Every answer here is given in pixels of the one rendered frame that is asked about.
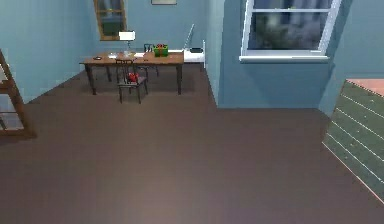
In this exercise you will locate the white shade table lamp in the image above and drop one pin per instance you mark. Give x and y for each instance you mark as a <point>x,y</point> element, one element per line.
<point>127,36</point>

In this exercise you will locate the white framed window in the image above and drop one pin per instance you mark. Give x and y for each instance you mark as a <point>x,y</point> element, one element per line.
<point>286,30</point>

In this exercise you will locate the green box with red items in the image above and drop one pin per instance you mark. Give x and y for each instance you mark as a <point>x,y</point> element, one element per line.
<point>161,50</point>

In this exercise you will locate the brown wooden table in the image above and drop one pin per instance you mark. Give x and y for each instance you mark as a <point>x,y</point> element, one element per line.
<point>166,59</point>

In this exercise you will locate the white low cabinet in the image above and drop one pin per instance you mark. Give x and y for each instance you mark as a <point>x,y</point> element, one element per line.
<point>193,56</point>

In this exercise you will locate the dark wooden chair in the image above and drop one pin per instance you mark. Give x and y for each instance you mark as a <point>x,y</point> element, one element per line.
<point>128,83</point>

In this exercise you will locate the brown wooden shelf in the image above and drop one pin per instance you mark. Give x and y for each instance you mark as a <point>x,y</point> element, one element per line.
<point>13,100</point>

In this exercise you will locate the small black box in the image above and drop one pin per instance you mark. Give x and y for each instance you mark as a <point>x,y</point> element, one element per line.
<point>196,50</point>

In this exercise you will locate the wooden framed window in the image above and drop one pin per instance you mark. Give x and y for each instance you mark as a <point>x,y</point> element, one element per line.
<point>110,20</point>

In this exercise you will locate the green striped bed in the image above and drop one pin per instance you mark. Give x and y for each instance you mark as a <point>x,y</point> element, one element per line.
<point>360,133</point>

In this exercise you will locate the framed wall picture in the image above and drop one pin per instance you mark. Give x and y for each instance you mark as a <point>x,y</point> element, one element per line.
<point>163,1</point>

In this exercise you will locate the red object on chair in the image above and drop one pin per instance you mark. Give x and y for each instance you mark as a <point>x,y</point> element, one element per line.
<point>133,77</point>

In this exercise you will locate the white papers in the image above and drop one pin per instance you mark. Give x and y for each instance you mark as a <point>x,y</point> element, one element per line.
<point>115,55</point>

